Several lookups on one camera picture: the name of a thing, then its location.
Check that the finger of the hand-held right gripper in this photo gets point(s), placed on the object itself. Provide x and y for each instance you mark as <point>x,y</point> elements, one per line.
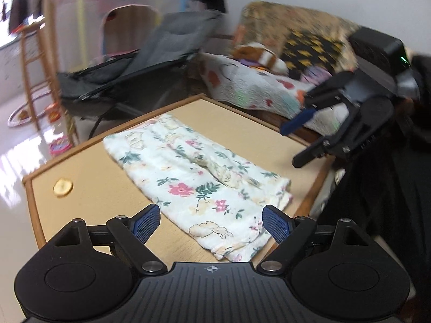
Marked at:
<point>299,121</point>
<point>313,153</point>

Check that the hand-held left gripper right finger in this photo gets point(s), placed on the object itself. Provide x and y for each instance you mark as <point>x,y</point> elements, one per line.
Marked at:
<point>277,224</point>

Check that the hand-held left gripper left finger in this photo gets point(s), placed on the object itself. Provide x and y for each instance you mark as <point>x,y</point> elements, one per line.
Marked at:
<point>146,224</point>

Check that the white floral baby shirt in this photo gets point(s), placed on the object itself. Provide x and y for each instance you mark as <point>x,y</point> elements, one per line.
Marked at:
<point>202,181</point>

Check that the quilted heart-pattern blanket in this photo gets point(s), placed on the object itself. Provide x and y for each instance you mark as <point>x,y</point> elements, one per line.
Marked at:
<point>252,87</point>

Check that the black cushion yellow tree print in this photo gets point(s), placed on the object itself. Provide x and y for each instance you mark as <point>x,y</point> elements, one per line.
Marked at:
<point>313,50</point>

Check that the brown white plush toy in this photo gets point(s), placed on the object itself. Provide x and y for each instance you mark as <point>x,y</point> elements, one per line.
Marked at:
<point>262,55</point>

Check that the person's dark clothing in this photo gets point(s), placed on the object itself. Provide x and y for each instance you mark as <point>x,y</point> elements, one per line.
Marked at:
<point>387,208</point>

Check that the pink toy basket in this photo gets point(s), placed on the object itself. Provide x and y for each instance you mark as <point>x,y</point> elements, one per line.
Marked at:
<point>60,146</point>

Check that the orange toy cup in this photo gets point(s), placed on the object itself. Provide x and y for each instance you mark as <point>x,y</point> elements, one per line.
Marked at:
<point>54,114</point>

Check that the grey folding recliner chair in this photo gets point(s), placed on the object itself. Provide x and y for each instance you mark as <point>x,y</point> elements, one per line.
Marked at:
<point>175,37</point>

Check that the small brown plush toy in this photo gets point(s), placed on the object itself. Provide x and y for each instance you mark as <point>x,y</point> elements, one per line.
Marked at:
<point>23,114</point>

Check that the hula hoop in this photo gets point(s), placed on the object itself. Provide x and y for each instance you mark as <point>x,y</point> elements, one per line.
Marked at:
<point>11,116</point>

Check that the tall wooden bar stool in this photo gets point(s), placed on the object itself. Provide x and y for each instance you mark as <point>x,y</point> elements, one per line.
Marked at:
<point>30,28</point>

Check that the row of hanging laundry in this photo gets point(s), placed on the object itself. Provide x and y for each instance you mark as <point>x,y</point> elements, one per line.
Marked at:
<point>16,6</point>

